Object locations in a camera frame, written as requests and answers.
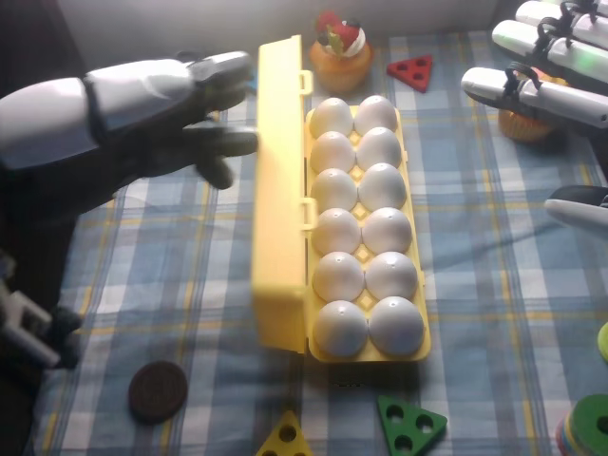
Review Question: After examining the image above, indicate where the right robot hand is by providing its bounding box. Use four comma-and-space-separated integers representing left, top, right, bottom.
460, 0, 608, 238

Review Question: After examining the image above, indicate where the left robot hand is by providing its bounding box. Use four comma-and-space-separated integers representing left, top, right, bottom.
84, 49, 261, 196

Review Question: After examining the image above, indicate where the yellow plastic egg carton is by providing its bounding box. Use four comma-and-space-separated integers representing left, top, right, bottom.
250, 33, 432, 365

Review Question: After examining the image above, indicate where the toy cupcake with pink icing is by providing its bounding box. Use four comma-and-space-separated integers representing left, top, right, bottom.
497, 68, 571, 144

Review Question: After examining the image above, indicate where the red triangle block with holes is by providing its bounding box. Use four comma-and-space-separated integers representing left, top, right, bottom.
386, 54, 434, 93

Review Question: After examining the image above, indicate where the toy cupcake with strawberries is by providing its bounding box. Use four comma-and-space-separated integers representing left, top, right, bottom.
309, 11, 375, 94

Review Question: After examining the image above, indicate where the blue plaid tablecloth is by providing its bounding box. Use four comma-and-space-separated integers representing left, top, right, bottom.
28, 28, 608, 456

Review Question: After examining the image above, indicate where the chocolate sandwich cookie toy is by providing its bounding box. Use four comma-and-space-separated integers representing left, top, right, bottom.
127, 360, 189, 424

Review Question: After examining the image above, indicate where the yellow triangle block with holes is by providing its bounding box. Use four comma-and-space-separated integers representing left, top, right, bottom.
255, 409, 314, 456

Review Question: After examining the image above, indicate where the green triangle block with holes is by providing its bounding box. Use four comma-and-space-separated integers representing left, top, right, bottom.
376, 394, 449, 456

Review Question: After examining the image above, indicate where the white and black robot bracket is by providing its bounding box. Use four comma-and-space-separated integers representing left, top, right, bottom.
0, 251, 83, 371

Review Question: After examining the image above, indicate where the colourful ring stacking toy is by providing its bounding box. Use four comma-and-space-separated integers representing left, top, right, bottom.
555, 392, 608, 456

